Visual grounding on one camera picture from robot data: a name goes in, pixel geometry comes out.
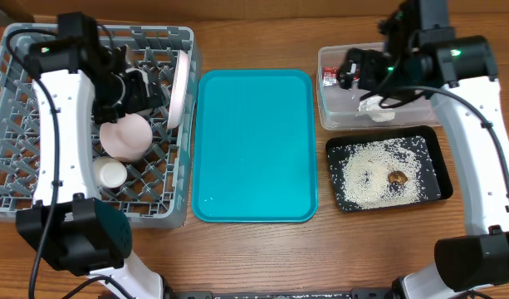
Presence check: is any dark brown food lump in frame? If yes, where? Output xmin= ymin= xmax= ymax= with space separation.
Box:
xmin=388 ymin=170 xmax=409 ymax=185

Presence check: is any black rectangular tray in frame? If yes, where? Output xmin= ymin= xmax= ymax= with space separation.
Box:
xmin=325 ymin=126 xmax=453 ymax=206

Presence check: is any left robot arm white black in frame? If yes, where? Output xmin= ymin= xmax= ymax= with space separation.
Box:
xmin=16 ymin=37 xmax=173 ymax=298

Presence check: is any red snack wrapper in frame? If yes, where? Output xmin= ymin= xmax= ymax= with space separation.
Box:
xmin=321 ymin=66 xmax=340 ymax=86

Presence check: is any clear plastic bin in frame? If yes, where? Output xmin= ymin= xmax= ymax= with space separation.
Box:
xmin=316 ymin=44 xmax=439 ymax=130

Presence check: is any grey plastic dish rack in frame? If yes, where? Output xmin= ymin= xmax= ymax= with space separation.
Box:
xmin=0 ymin=25 xmax=202 ymax=229

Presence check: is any white tissue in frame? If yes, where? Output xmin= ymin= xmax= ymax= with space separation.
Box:
xmin=358 ymin=96 xmax=395 ymax=123

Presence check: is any white cup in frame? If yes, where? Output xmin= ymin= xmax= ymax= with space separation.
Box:
xmin=93 ymin=157 xmax=127 ymax=189

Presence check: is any large white round plate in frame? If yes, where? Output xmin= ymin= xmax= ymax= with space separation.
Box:
xmin=167 ymin=51 xmax=190 ymax=130

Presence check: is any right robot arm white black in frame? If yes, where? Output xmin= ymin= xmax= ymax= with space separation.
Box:
xmin=338 ymin=36 xmax=509 ymax=298

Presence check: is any teal plastic serving tray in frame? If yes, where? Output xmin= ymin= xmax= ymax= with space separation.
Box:
xmin=191 ymin=69 xmax=318 ymax=223

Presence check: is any small pink bowl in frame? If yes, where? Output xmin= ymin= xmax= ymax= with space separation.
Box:
xmin=100 ymin=114 xmax=153 ymax=162

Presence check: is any white rice pile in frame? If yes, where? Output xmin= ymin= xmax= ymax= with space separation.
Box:
xmin=327 ymin=135 xmax=441 ymax=212

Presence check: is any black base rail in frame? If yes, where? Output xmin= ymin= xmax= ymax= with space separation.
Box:
xmin=165 ymin=287 xmax=401 ymax=299

